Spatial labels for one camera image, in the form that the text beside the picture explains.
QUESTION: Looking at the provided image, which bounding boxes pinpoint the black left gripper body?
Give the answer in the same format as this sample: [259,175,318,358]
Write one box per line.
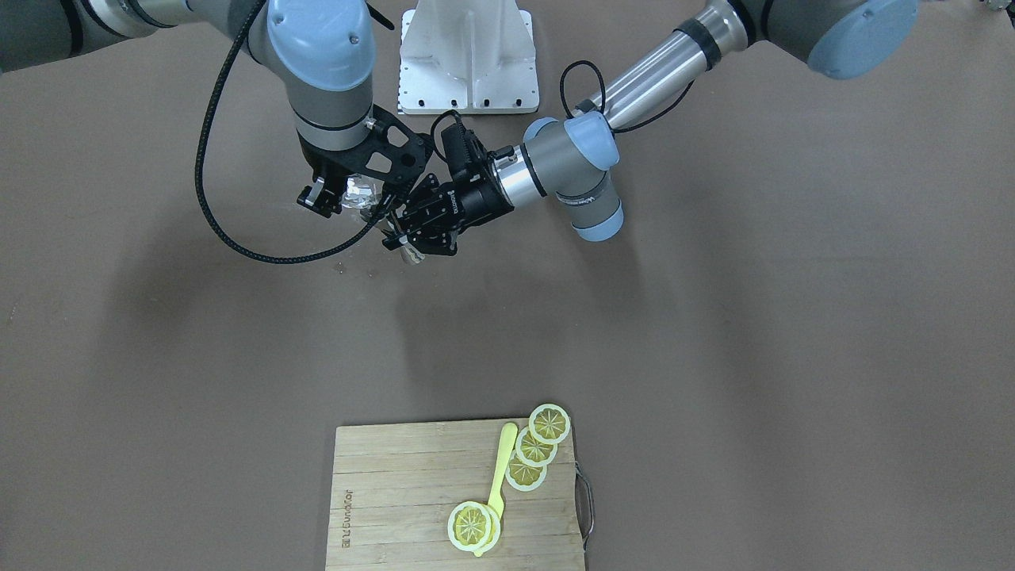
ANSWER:
[402,180,514,253]

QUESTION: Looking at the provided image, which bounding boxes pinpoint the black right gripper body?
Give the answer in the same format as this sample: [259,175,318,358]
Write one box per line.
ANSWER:
[301,142,373,191]

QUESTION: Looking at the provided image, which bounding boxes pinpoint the steel jigger measuring cup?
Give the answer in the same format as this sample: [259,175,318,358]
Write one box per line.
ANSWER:
[373,216,425,265]

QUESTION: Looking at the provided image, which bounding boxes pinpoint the clear glass shaker cup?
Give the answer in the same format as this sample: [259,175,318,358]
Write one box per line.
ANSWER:
[340,174,383,211]

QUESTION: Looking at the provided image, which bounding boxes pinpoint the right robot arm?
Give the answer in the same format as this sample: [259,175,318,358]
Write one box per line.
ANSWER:
[1,1,394,217]

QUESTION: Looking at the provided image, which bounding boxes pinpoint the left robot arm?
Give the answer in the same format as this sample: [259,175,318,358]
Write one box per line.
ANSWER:
[383,1,918,256]

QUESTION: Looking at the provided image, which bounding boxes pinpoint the lemon slice top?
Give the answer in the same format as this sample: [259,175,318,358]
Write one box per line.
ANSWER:
[528,404,572,445]

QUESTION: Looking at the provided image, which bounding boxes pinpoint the bamboo cutting board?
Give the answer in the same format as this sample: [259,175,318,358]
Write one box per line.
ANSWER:
[325,419,587,570]

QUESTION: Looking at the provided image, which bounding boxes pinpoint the lemon slice on knife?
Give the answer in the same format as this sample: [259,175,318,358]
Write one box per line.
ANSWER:
[446,501,503,557]

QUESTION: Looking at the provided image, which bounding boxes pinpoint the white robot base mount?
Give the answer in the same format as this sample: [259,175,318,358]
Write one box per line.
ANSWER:
[398,1,540,115]

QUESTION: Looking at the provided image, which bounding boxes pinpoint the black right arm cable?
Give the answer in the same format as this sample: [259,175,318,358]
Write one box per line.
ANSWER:
[195,0,397,265]

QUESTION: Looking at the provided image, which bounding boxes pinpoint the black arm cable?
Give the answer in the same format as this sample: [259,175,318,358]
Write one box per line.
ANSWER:
[195,0,397,265]
[560,60,695,134]

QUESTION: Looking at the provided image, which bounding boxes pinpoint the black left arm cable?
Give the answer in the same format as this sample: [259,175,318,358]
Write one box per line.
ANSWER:
[560,60,695,134]

